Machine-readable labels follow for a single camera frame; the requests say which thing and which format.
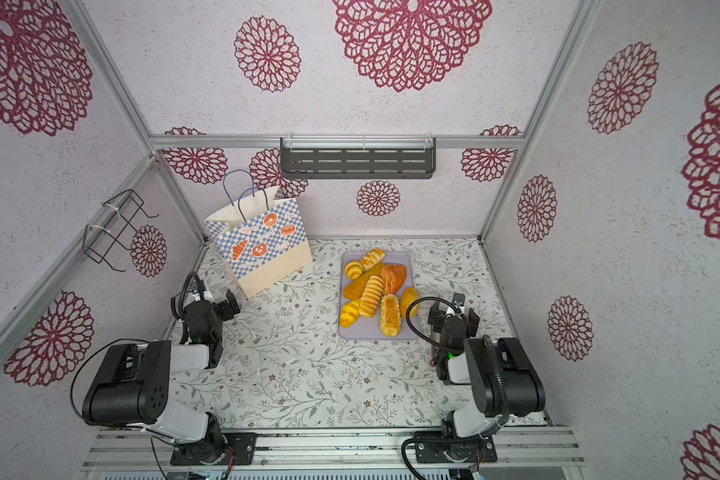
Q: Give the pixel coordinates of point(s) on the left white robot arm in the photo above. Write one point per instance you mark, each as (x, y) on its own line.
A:
(131, 387)

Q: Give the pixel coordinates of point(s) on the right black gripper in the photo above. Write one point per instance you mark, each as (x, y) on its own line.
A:
(442, 318)

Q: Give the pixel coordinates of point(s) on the round golden bun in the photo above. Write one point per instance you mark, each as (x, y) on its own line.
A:
(409, 296)

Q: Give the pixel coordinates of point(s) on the striped swirl bread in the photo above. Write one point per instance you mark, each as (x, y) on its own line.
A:
(371, 297)

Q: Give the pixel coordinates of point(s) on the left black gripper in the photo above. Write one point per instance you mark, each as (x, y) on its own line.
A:
(225, 306)

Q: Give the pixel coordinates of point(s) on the black wire wall rack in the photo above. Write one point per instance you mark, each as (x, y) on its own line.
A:
(100, 239)

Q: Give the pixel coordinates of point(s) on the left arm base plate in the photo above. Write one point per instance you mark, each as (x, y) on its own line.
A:
(227, 448)

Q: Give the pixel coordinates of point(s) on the lavender tray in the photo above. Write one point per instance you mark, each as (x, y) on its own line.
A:
(368, 329)

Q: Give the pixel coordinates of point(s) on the aluminium front rail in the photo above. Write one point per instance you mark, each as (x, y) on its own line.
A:
(317, 449)

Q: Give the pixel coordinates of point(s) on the twisted light bread roll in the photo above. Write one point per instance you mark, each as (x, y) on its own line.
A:
(372, 258)

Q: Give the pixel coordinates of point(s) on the blue checkered paper bag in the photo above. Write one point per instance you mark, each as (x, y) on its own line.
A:
(260, 236)

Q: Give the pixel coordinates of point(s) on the brown croissant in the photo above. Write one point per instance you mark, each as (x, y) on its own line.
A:
(393, 276)

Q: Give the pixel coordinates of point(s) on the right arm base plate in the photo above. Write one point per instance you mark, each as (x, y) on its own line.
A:
(431, 448)

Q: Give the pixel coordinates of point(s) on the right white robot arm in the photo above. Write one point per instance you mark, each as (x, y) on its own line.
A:
(499, 373)

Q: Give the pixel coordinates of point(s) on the small round striped bun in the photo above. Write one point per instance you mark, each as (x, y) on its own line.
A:
(353, 270)

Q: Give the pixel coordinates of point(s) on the grey wall shelf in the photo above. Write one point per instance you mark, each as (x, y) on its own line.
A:
(357, 159)

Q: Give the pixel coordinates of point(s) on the long orange bread loaf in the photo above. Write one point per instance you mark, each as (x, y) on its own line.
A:
(355, 289)

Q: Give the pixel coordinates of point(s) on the small yellow striped bun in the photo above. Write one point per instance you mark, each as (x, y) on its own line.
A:
(349, 314)

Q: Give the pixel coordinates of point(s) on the oval topped bread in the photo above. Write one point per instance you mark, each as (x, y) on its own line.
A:
(390, 316)

